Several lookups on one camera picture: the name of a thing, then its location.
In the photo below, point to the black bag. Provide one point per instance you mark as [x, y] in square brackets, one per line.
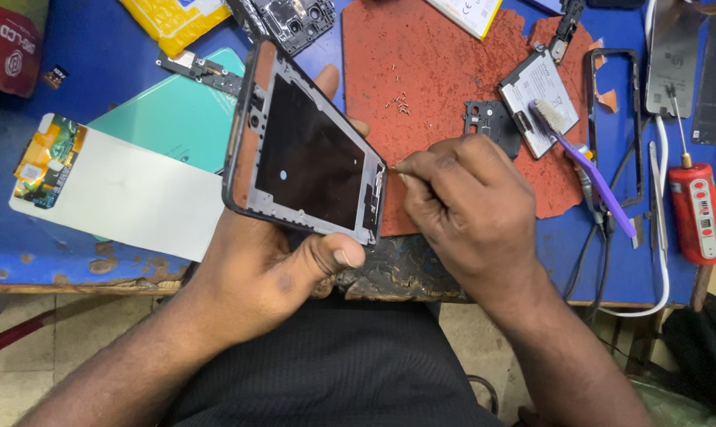
[705, 350]

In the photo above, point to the black camera cover plate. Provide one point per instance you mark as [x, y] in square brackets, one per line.
[491, 124]

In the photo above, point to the black phone inner housing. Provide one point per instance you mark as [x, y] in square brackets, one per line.
[289, 21]

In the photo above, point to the blue phone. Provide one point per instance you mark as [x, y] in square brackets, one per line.
[544, 5]

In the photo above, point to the person's right hand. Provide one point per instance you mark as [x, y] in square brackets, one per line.
[476, 213]

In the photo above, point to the red pipe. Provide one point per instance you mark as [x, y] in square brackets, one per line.
[14, 338]

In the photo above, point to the white phone display panel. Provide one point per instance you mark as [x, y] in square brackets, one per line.
[126, 195]

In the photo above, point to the red electric screwdriver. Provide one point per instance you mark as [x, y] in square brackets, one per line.
[697, 213]

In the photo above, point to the silver phone back plate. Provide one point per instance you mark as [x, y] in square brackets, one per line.
[675, 59]

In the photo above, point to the small black circuit board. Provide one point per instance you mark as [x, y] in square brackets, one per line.
[566, 29]

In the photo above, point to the teal phone back cover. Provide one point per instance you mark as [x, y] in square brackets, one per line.
[180, 118]

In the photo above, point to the green plastic bag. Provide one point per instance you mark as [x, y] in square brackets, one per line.
[684, 406]

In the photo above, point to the black phone sub board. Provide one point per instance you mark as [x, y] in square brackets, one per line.
[206, 72]

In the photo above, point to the person's left hand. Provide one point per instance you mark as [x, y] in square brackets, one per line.
[251, 279]

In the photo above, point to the red packet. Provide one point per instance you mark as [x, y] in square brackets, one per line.
[8, 44]

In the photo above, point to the purple toothbrush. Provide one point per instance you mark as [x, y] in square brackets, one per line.
[595, 178]

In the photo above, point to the person's black trousers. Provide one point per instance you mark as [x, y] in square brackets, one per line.
[328, 367]

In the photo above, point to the pile of small screws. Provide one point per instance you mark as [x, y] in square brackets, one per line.
[400, 105]

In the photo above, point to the black phone bezel frame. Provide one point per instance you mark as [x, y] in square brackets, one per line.
[636, 118]

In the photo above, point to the metal tweezers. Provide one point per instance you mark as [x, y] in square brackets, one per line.
[658, 201]

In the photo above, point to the yellow padded envelope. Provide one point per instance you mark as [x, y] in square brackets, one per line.
[174, 21]

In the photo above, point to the small flex connector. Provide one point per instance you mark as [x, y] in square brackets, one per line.
[55, 77]

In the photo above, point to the red worn work mat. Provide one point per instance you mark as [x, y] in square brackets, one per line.
[441, 65]

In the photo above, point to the silver phone battery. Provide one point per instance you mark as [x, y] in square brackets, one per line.
[535, 83]

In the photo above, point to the grey pen tool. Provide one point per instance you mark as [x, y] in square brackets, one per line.
[588, 184]

